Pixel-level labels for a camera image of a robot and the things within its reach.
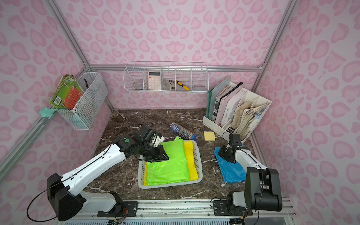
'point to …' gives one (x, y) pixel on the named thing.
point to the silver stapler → (170, 84)
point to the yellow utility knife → (183, 86)
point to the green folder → (213, 94)
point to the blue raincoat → (231, 172)
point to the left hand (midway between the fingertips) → (168, 156)
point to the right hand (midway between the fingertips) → (220, 151)
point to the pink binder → (223, 101)
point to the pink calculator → (154, 80)
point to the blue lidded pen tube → (182, 132)
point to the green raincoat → (176, 169)
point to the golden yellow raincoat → (193, 170)
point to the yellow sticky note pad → (209, 136)
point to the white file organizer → (244, 118)
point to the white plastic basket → (198, 160)
